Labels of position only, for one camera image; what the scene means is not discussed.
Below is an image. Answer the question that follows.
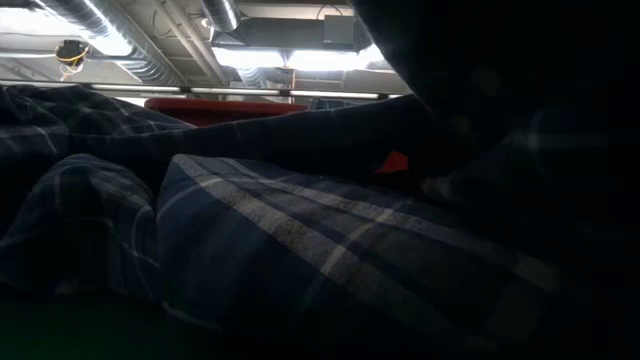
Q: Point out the narrow silver ventilation duct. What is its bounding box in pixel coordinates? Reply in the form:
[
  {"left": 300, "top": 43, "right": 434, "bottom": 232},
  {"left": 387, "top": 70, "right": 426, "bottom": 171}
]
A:
[{"left": 201, "top": 0, "right": 242, "bottom": 33}]

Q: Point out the red plastic laundry bin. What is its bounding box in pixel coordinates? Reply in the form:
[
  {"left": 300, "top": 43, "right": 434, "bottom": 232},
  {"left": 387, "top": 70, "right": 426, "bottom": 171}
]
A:
[{"left": 144, "top": 97, "right": 410, "bottom": 176}]

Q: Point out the long ceiling light strip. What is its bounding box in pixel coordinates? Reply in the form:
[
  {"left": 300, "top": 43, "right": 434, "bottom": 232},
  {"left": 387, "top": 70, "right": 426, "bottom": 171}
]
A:
[{"left": 89, "top": 83, "right": 404, "bottom": 101}]

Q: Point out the grey ceiling box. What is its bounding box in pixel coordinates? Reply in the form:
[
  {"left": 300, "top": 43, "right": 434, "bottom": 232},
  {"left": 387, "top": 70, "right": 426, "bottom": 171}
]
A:
[{"left": 322, "top": 14, "right": 359, "bottom": 50}]

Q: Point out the blue plaid shirt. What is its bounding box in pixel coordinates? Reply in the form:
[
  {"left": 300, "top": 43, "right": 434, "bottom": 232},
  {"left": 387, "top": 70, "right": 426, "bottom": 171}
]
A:
[{"left": 0, "top": 0, "right": 640, "bottom": 360}]

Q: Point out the wide silver ventilation duct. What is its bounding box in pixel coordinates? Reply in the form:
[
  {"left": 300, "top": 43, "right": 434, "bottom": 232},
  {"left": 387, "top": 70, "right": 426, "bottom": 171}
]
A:
[{"left": 29, "top": 0, "right": 186, "bottom": 87}]

